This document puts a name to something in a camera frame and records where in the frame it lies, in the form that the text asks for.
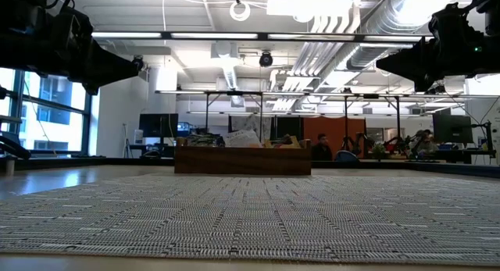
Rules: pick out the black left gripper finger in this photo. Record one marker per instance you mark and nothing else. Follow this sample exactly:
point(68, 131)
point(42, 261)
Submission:
point(113, 62)
point(113, 75)

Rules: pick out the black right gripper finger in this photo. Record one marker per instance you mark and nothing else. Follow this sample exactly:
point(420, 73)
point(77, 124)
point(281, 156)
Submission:
point(406, 58)
point(422, 77)

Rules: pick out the brown orange tea packet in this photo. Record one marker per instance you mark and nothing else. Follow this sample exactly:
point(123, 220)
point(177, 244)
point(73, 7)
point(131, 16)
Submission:
point(275, 142)

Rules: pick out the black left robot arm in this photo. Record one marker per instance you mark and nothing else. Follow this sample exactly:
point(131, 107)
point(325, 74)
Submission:
point(19, 36)

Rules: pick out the background black robot arm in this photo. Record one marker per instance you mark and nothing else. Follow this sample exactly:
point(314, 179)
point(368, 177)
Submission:
point(394, 143)
point(355, 144)

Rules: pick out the wooden tea organizer box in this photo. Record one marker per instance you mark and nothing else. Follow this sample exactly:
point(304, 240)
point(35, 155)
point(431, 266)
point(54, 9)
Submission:
point(242, 161)

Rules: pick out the long LED light bar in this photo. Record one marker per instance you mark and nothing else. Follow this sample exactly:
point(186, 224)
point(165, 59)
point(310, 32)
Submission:
point(129, 35)

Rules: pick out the large black-framed window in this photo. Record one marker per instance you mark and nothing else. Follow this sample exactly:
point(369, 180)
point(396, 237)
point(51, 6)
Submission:
point(54, 107)

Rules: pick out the black computer monitor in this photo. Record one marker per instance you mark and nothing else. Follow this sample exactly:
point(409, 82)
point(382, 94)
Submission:
point(158, 125)
point(452, 128)

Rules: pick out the person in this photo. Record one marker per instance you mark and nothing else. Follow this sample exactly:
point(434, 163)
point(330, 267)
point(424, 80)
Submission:
point(322, 148)
point(423, 144)

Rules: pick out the small potted plant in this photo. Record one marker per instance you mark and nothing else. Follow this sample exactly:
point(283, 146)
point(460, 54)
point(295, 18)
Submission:
point(378, 152)

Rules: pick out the black background desk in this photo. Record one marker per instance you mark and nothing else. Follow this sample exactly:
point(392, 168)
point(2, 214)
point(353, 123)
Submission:
point(465, 154)

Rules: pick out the orange partition panel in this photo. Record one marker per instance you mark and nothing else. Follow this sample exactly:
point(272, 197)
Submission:
point(336, 126)

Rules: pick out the blue chair back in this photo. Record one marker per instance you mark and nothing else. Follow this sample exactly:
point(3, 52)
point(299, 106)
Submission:
point(345, 157)

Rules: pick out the black partition panel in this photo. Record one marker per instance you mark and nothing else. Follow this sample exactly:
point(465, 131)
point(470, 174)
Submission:
point(289, 126)

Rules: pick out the grey patterned partition panel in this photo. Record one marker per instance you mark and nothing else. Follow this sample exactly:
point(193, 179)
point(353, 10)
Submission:
point(250, 122)

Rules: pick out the grey woven placemat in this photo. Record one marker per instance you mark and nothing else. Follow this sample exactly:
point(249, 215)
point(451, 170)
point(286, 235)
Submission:
point(250, 224)

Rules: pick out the black camera on boom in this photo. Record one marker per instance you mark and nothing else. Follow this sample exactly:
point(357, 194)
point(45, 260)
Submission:
point(437, 88)

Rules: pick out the black hanging ceiling camera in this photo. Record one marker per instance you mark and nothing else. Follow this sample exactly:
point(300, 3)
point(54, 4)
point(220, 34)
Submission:
point(139, 60)
point(266, 60)

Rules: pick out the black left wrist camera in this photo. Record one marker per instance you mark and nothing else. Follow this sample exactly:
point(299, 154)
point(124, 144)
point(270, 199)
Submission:
point(72, 23)

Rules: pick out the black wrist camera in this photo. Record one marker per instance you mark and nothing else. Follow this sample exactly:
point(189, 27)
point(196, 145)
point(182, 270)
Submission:
point(72, 23)
point(449, 25)

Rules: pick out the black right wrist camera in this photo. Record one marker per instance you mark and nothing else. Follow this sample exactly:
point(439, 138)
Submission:
point(449, 25)

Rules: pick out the black metal gantry frame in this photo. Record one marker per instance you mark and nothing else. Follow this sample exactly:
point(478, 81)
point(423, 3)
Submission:
point(345, 111)
point(261, 107)

